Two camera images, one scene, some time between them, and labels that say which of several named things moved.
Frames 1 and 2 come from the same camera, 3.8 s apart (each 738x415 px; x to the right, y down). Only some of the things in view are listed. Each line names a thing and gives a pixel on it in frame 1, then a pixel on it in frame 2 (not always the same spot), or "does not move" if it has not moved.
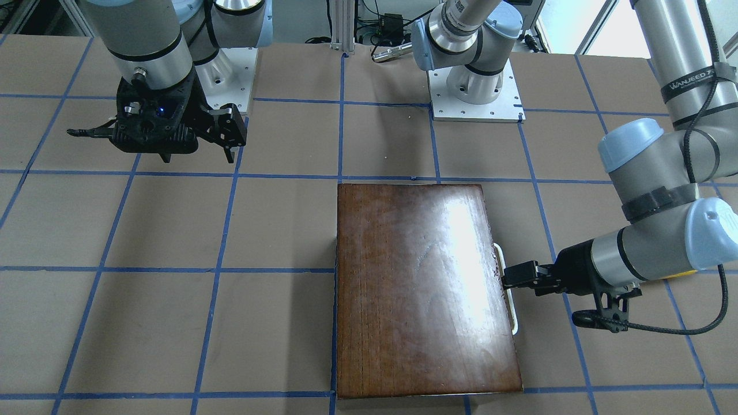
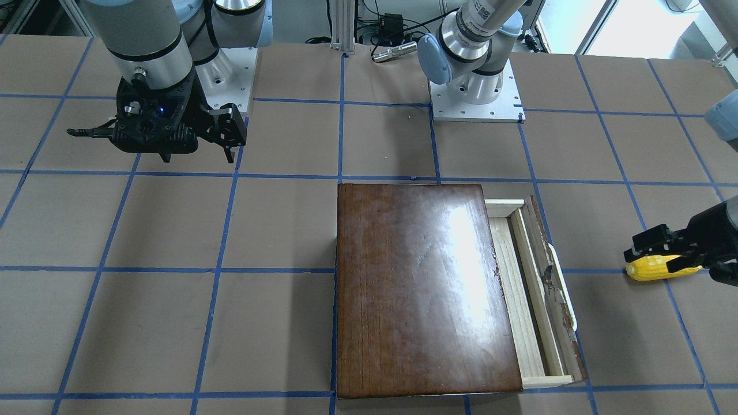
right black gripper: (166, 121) does not move
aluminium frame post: (343, 25) does not move
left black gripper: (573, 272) to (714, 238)
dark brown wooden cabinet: (420, 310) does not move
